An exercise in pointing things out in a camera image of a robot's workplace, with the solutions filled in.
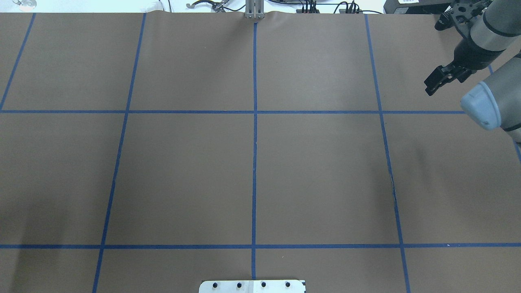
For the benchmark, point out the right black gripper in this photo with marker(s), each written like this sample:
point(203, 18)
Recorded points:
point(466, 51)

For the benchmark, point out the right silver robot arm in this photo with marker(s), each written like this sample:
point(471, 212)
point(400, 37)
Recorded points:
point(487, 28)

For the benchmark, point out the black box white label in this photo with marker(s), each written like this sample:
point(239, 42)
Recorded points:
point(416, 7)

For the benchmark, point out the clear tape roll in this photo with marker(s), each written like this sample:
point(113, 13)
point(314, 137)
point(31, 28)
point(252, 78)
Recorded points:
point(26, 5)

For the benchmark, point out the aluminium frame post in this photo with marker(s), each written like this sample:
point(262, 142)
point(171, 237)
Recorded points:
point(254, 9)

